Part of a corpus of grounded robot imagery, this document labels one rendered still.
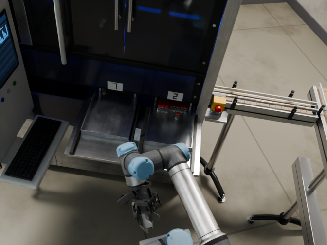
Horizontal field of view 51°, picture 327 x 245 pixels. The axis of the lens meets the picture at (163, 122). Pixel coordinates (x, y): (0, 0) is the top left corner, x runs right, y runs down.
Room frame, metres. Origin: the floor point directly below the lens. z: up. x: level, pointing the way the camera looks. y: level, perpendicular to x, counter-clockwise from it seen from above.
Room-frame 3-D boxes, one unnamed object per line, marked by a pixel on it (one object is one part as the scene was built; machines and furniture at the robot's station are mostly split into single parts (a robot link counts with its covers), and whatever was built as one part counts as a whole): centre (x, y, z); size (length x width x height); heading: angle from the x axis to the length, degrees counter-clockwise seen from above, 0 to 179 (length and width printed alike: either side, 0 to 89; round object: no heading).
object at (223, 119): (1.45, -0.30, 0.87); 0.14 x 0.13 x 0.02; 1
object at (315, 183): (1.24, -1.00, 0.46); 0.09 x 0.09 x 0.77; 1
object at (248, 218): (1.24, -1.00, 0.07); 0.50 x 0.08 x 0.14; 91
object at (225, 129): (1.55, -0.42, 0.46); 0.09 x 0.09 x 0.77; 1
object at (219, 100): (1.41, -0.29, 0.99); 0.08 x 0.07 x 0.07; 1
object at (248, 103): (1.55, -0.57, 0.92); 0.69 x 0.15 x 0.16; 91
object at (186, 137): (1.28, -0.04, 0.90); 0.34 x 0.26 x 0.04; 1
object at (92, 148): (1.21, 0.13, 0.87); 0.70 x 0.48 x 0.02; 91
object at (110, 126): (1.27, 0.30, 0.90); 0.34 x 0.26 x 0.04; 1
